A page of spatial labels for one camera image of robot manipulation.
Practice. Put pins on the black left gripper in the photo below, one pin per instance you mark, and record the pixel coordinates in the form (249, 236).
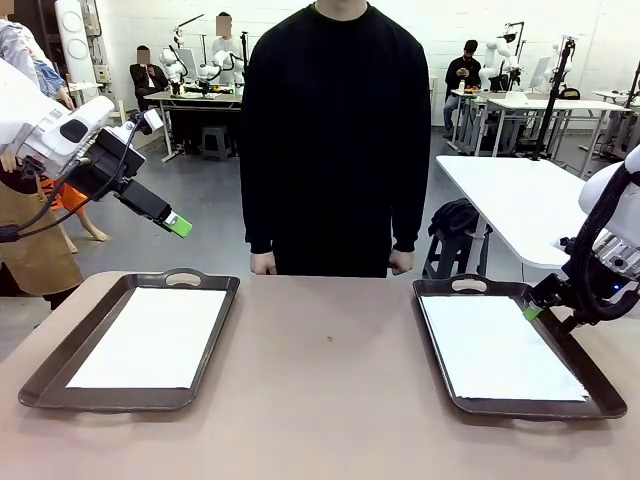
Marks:
(110, 165)

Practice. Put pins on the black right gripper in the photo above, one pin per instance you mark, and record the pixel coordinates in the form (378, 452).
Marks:
(614, 294)

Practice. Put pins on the white A4 paper sheet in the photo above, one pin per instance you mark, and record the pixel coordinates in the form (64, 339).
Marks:
(150, 340)
(500, 345)

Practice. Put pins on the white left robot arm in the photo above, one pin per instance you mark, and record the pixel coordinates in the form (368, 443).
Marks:
(30, 115)

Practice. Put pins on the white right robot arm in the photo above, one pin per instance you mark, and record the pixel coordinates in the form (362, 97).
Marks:
(631, 212)

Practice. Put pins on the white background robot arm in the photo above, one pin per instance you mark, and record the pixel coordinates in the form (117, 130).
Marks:
(492, 55)
(215, 70)
(556, 65)
(170, 57)

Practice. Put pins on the person's left forearm black sleeve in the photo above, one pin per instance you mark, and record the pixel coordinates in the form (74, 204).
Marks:
(407, 210)

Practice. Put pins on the person's right forearm black sleeve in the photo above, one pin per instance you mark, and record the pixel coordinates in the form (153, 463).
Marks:
(257, 210)

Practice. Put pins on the person's right hand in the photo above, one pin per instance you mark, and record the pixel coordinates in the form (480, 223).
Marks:
(262, 264)

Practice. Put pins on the person's left hand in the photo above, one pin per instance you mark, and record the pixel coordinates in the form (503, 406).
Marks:
(402, 262)

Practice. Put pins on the grey plastic stool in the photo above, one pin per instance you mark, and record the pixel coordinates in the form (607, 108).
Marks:
(217, 142)

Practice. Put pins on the brown plastic serving tray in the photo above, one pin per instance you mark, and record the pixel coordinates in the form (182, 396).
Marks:
(70, 350)
(525, 407)

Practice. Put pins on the black plastic step stool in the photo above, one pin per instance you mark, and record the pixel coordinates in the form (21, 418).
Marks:
(450, 255)

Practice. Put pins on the grey topped workshop desk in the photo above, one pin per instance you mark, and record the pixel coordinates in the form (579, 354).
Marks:
(200, 97)

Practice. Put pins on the person with brown apron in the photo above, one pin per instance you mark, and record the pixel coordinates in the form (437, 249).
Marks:
(35, 260)

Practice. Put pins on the seated person black jacket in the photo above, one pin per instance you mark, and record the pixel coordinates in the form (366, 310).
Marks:
(147, 77)

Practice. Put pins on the black bag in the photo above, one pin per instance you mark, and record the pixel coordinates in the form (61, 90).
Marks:
(455, 215)

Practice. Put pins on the white tower air conditioner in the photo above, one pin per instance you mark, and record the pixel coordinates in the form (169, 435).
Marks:
(75, 50)

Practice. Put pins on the standing person white shirt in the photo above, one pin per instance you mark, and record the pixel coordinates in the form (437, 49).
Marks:
(225, 42)

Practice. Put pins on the person in black sweater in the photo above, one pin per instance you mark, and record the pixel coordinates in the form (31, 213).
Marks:
(335, 125)

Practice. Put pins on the black tripod stand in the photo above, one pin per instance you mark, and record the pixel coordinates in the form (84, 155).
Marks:
(551, 105)

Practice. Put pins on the white workshop desk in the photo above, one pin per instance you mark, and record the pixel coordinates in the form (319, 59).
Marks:
(467, 95)
(590, 105)

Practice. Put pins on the seated person black clothes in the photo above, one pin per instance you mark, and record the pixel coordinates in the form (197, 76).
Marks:
(462, 72)

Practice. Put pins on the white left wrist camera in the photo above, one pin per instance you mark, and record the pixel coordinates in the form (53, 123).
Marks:
(152, 120)

